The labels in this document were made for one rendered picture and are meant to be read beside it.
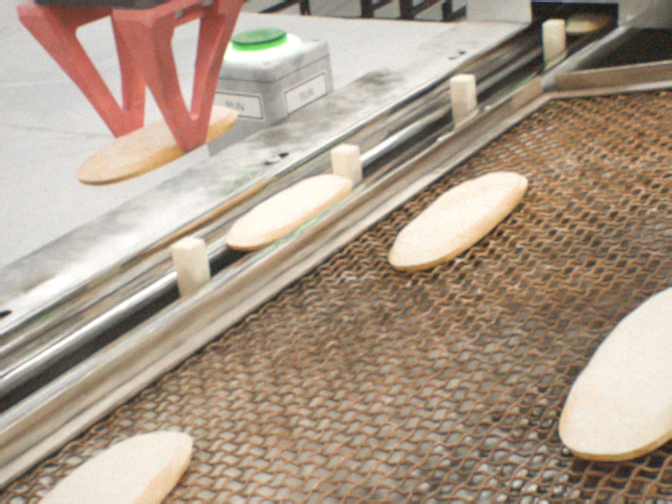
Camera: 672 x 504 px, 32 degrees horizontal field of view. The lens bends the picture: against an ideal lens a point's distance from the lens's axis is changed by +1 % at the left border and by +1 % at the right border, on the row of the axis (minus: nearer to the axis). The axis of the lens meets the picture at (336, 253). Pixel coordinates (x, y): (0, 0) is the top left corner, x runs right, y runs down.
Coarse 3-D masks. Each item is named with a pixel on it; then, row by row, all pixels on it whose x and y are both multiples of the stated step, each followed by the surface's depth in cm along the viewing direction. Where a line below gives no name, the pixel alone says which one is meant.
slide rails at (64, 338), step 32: (640, 32) 103; (512, 64) 87; (544, 64) 86; (448, 96) 82; (384, 128) 77; (416, 128) 77; (448, 128) 76; (352, 192) 68; (224, 224) 66; (128, 288) 59; (160, 288) 59; (96, 320) 57; (32, 352) 54; (64, 352) 54; (0, 384) 52; (0, 416) 49
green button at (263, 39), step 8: (248, 32) 82; (256, 32) 82; (264, 32) 82; (272, 32) 81; (280, 32) 81; (232, 40) 81; (240, 40) 80; (248, 40) 80; (256, 40) 80; (264, 40) 80; (272, 40) 80; (280, 40) 80; (232, 48) 81; (240, 48) 80; (248, 48) 80; (256, 48) 79; (264, 48) 80; (272, 48) 80
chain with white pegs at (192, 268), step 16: (544, 32) 89; (560, 32) 89; (544, 48) 90; (560, 48) 89; (464, 80) 78; (464, 96) 79; (464, 112) 79; (416, 144) 77; (336, 160) 69; (352, 160) 69; (352, 176) 69; (192, 240) 59; (176, 256) 59; (192, 256) 58; (176, 272) 59; (192, 272) 59; (208, 272) 60; (192, 288) 59; (144, 320) 58; (96, 352) 56
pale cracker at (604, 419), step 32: (640, 320) 34; (608, 352) 33; (640, 352) 33; (576, 384) 32; (608, 384) 31; (640, 384) 31; (576, 416) 31; (608, 416) 30; (640, 416) 30; (576, 448) 30; (608, 448) 30; (640, 448) 29
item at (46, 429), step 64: (640, 64) 63; (512, 128) 63; (640, 128) 57; (384, 192) 55; (576, 192) 50; (320, 256) 50; (384, 256) 49; (512, 256) 45; (576, 256) 44; (192, 320) 45; (320, 320) 44; (512, 320) 40; (576, 320) 38; (128, 384) 42; (192, 384) 42; (320, 384) 39; (384, 384) 38; (512, 384) 35; (0, 448) 39; (64, 448) 39; (320, 448) 35
